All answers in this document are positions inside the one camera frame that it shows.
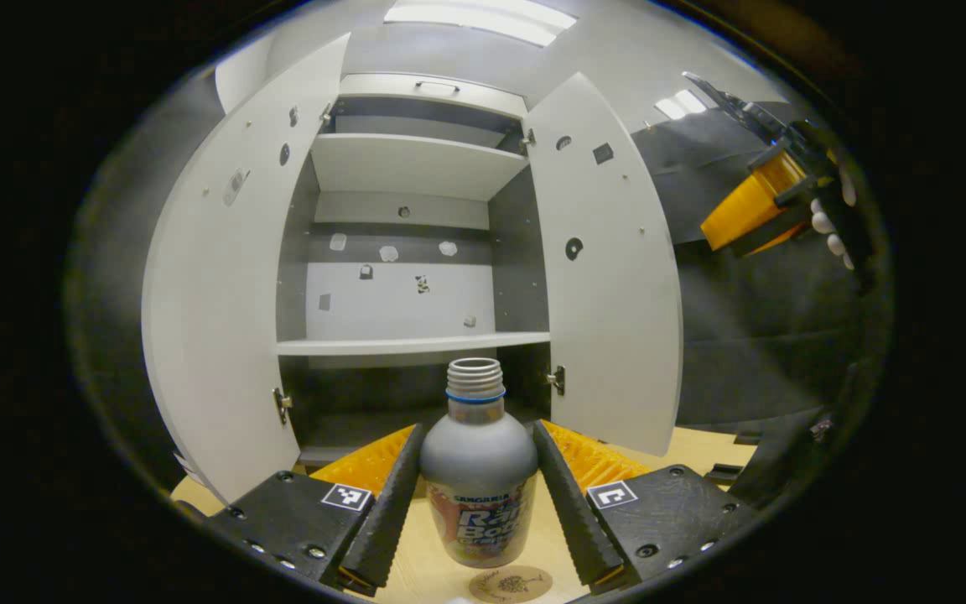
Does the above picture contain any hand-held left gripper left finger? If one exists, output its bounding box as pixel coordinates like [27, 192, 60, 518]
[206, 423, 426, 596]

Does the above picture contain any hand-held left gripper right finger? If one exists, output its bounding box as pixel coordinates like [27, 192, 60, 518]
[531, 419, 758, 590]

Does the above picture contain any round brown coaster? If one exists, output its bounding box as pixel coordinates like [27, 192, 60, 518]
[468, 565, 553, 604]

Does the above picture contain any silver bottle with pink label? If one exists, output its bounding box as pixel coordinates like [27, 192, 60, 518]
[419, 357, 540, 570]

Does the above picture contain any white cabinet door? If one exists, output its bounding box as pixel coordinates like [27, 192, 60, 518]
[523, 71, 685, 458]
[141, 32, 352, 504]

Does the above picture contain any white cabinet drawer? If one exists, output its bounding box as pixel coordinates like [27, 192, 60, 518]
[339, 72, 528, 118]

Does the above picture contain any small ceiling light panel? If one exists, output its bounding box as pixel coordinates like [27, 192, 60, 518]
[655, 88, 709, 120]

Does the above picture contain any black backdrop cloth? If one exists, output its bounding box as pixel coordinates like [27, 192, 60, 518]
[72, 75, 882, 496]

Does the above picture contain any large ceiling light panel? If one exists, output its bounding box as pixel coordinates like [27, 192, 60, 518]
[382, 0, 578, 48]

